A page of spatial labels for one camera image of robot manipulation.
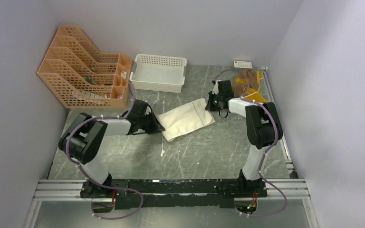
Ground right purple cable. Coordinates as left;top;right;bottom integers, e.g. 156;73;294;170
214;69;288;218

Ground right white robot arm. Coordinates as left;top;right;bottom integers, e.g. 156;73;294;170
205;80;283;197

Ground white plastic basket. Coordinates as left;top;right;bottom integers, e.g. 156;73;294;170
130;54;187;93

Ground aluminium frame rail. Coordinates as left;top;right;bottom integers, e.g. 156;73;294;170
23;66;318;228

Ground orange plastic file organizer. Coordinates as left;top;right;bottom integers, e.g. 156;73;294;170
37;25;133;109

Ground brown yellow towel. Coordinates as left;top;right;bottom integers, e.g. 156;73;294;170
231;69;268;103

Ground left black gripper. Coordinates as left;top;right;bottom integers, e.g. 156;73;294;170
139;111;165;135

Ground small white red box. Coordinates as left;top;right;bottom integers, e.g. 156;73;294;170
233;60;253;69

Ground cream white towel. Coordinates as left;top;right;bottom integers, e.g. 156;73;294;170
156;98;215;142

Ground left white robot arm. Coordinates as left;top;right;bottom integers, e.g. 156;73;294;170
58;100;165;198

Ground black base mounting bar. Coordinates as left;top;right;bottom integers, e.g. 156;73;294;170
80;177;268;209

